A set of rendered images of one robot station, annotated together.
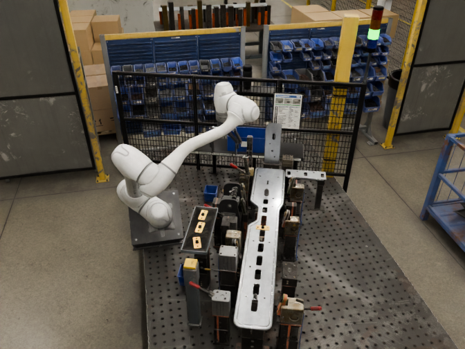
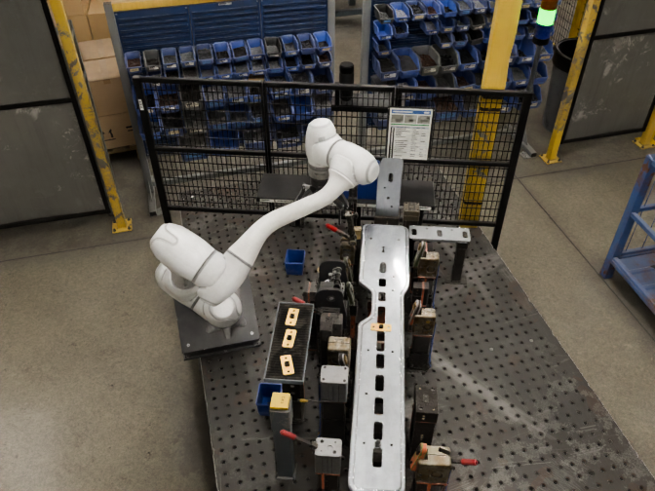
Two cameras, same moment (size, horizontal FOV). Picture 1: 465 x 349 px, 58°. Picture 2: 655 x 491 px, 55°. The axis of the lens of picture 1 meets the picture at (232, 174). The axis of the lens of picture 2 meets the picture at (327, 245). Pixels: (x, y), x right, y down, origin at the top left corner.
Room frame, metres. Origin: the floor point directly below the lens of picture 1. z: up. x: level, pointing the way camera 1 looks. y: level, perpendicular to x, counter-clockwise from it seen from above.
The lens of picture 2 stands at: (0.25, 0.10, 2.93)
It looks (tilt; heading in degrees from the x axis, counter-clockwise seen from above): 41 degrees down; 358
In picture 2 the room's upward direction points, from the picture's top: straight up
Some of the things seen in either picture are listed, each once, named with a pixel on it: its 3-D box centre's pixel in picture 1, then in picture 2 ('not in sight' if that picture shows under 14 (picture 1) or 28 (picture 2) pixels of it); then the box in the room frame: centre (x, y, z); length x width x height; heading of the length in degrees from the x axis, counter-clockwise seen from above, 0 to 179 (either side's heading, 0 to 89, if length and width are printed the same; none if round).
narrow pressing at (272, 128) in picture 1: (272, 143); (389, 188); (2.66, -0.29, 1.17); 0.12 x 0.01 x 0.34; 82
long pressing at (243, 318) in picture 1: (263, 230); (382, 331); (1.91, -0.19, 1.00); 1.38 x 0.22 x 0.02; 172
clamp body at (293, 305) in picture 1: (290, 325); (429, 481); (1.33, -0.29, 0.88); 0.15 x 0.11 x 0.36; 82
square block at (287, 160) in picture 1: (286, 176); (408, 235); (2.65, -0.41, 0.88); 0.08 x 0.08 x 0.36; 82
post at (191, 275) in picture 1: (192, 294); (283, 438); (1.49, 0.21, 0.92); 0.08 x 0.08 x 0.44; 82
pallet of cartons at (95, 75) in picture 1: (84, 86); (82, 76); (5.26, 1.96, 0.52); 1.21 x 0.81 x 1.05; 16
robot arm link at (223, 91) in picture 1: (225, 97); (324, 142); (2.07, 0.04, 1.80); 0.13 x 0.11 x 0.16; 44
